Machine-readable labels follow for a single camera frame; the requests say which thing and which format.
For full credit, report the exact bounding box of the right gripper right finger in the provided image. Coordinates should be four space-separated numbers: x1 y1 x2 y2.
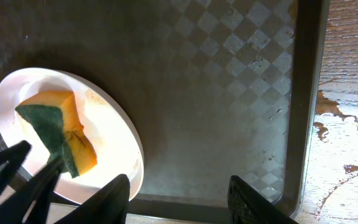
227 175 297 224

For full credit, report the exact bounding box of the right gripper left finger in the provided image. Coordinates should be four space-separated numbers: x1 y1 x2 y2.
55 174 130 224

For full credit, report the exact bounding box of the green and orange sponge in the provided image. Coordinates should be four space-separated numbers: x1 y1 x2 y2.
15 90 98 179

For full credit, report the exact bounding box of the white plate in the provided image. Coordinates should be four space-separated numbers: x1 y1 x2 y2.
0 68 144 204

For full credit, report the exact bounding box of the brown plastic serving tray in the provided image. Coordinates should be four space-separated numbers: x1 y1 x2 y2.
0 0 329 222

